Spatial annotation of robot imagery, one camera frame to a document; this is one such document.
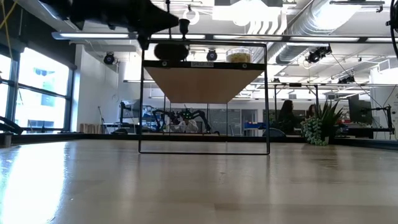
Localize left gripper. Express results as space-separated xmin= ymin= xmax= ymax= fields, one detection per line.
xmin=39 ymin=0 xmax=180 ymax=50

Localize yellow apple scented candle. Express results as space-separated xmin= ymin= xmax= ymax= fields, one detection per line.
xmin=226 ymin=47 xmax=252 ymax=64

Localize black monitor on stand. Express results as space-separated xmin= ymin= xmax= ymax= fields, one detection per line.
xmin=119 ymin=101 xmax=141 ymax=125

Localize person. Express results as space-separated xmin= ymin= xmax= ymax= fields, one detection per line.
xmin=276 ymin=99 xmax=301 ymax=135
xmin=174 ymin=118 xmax=200 ymax=134
xmin=306 ymin=104 xmax=318 ymax=121

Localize wooden blocks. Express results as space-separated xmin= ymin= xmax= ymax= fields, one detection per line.
xmin=79 ymin=123 xmax=101 ymax=134

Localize blue storage bins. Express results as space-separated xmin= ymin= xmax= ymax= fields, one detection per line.
xmin=244 ymin=121 xmax=265 ymax=131

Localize long ceiling light bar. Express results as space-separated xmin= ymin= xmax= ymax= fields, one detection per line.
xmin=51 ymin=30 xmax=398 ymax=44

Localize black chair back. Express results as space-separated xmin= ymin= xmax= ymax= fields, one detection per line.
xmin=262 ymin=127 xmax=287 ymax=138

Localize artificial green potted plant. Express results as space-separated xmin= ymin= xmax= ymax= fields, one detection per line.
xmin=300 ymin=99 xmax=345 ymax=147

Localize black computer monitor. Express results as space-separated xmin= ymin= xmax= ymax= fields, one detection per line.
xmin=348 ymin=95 xmax=374 ymax=125

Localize black boom stand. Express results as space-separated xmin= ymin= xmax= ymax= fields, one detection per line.
xmin=359 ymin=105 xmax=396 ymax=139

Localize white ring lamp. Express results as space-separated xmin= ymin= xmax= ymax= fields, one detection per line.
xmin=182 ymin=8 xmax=200 ymax=26

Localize wooden shelf riser black frame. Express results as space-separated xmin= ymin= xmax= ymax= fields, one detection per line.
xmin=138 ymin=39 xmax=271 ymax=156

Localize black aluminium table frame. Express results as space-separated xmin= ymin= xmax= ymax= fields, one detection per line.
xmin=0 ymin=115 xmax=398 ymax=151

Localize silver ceiling duct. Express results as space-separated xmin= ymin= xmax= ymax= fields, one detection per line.
xmin=233 ymin=0 xmax=361 ymax=65

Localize black metal rig frame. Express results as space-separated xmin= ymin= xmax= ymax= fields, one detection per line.
xmin=272 ymin=82 xmax=320 ymax=125

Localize black ceiling camera cluster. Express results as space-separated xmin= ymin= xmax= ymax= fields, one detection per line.
xmin=338 ymin=74 xmax=356 ymax=85
xmin=305 ymin=45 xmax=333 ymax=65

